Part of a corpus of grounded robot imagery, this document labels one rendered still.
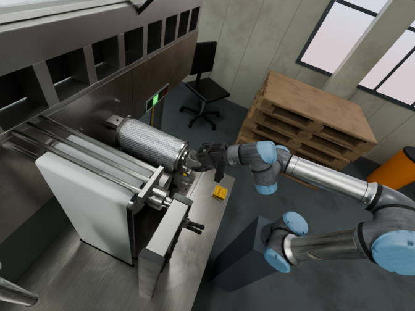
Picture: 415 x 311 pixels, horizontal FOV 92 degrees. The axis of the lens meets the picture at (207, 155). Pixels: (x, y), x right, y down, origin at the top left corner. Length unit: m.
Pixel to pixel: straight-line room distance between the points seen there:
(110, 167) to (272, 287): 1.87
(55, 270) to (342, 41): 3.25
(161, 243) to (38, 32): 0.53
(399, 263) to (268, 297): 1.51
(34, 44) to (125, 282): 0.83
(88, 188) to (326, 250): 0.73
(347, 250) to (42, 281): 1.05
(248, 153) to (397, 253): 0.44
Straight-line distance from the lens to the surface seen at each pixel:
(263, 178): 0.70
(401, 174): 3.73
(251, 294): 2.07
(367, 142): 2.63
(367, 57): 3.15
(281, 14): 3.08
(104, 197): 0.52
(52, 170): 0.58
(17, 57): 0.62
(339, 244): 0.80
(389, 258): 0.74
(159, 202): 0.58
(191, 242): 1.04
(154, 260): 0.45
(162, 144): 0.79
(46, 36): 0.65
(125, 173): 0.52
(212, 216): 1.11
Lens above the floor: 1.87
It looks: 46 degrees down
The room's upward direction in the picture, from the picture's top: 21 degrees clockwise
